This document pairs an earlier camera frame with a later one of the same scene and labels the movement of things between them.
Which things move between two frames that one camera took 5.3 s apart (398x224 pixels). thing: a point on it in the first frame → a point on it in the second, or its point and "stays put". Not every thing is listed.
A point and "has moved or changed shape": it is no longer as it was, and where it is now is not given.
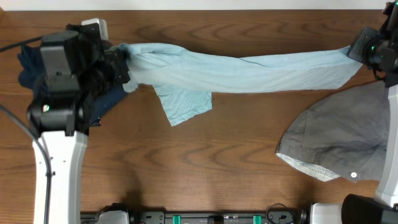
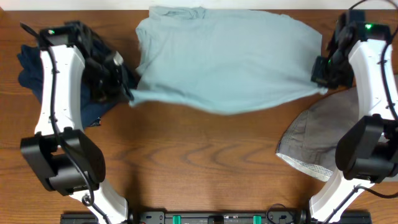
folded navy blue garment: (30, 63) stays put
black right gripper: (358, 50) → (318, 76)
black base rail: (283, 216) stays put
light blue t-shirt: (185, 82) has moved or changed shape
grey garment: (344, 134) stays put
